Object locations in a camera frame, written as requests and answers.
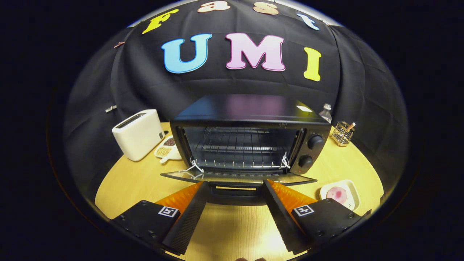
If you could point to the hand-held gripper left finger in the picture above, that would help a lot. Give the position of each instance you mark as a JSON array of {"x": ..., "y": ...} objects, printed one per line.
[{"x": 190, "y": 221}]

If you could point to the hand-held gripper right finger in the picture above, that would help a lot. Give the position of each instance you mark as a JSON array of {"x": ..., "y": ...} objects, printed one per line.
[{"x": 281, "y": 219}]

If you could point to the pink round ham slice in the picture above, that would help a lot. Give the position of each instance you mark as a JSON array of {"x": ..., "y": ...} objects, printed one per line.
[{"x": 337, "y": 195}]

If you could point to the cream square plate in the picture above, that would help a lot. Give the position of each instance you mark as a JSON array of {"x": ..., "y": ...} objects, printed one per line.
[{"x": 351, "y": 190}]

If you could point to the black toaster oven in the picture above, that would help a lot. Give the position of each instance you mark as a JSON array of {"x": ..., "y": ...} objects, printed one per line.
[{"x": 250, "y": 108}]

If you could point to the white bread toaster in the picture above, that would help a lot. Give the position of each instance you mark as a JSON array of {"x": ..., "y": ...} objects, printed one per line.
[{"x": 139, "y": 136}]

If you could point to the white divided grain dish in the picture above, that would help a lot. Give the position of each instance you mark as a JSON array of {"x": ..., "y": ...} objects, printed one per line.
[{"x": 165, "y": 150}]

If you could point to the wooden stick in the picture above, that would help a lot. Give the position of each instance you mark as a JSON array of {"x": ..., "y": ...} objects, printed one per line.
[{"x": 351, "y": 126}]

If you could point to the silver cloth clip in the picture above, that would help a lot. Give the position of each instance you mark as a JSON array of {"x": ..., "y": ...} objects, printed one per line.
[{"x": 111, "y": 108}]

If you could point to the red cloth clip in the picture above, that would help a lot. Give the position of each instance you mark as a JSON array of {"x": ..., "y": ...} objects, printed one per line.
[{"x": 119, "y": 44}]

